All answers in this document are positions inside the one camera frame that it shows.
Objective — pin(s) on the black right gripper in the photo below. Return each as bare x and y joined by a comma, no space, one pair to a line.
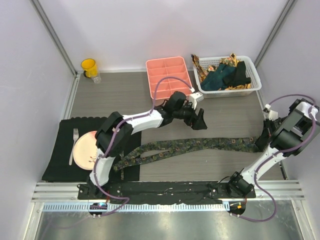
267,131

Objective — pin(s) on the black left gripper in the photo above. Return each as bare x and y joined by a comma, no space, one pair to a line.
196,122

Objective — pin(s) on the dark patterned necktie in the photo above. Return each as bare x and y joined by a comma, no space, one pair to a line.
160,150

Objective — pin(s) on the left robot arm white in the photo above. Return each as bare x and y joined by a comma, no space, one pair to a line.
114,134

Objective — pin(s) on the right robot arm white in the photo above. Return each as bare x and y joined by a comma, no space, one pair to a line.
280,138

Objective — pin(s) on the teal green tie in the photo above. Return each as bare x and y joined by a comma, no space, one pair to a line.
214,79

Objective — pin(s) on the black tie in basket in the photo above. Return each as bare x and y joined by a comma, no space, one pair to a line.
238,77

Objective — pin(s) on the pink divided organizer tray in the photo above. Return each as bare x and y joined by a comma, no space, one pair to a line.
166,76

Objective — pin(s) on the yellow floral tie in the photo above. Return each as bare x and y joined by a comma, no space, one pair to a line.
203,72

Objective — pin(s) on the white plastic basket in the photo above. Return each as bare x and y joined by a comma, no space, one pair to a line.
251,72

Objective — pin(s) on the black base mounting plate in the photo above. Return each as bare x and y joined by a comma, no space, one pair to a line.
162,192

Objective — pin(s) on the clear small glass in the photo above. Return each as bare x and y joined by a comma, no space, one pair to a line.
96,79

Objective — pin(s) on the pink and cream plate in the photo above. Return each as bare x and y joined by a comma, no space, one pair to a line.
85,151

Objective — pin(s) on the yellow plastic cup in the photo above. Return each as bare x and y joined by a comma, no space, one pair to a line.
90,69

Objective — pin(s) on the silver fork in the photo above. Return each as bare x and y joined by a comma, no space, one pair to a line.
75,138

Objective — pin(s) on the black scalloped placemat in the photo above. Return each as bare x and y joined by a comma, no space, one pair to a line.
59,170

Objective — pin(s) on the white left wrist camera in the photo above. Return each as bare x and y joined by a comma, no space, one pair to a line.
195,98

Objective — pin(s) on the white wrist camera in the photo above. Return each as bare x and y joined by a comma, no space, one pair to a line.
195,98
269,113

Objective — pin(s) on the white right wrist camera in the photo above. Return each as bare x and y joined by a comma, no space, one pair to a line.
269,113

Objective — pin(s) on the knife with patterned handle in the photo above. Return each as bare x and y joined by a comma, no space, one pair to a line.
121,170

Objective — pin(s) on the aluminium frame rail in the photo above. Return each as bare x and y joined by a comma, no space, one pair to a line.
62,197

